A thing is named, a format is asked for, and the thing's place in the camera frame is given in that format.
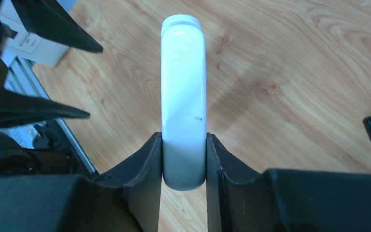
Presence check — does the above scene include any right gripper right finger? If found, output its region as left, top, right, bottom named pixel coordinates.
left=206, top=134, right=371, bottom=232

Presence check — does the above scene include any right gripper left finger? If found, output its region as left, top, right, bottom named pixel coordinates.
left=0, top=133, right=162, bottom=232

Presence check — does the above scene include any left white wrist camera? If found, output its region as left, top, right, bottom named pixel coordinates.
left=0, top=0, right=69, bottom=67

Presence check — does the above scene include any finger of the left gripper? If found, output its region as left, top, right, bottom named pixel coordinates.
left=12, top=0, right=103, bottom=53
left=0, top=87, right=90, bottom=128

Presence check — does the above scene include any white stapler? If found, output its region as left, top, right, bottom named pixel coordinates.
left=160, top=14, right=207, bottom=191

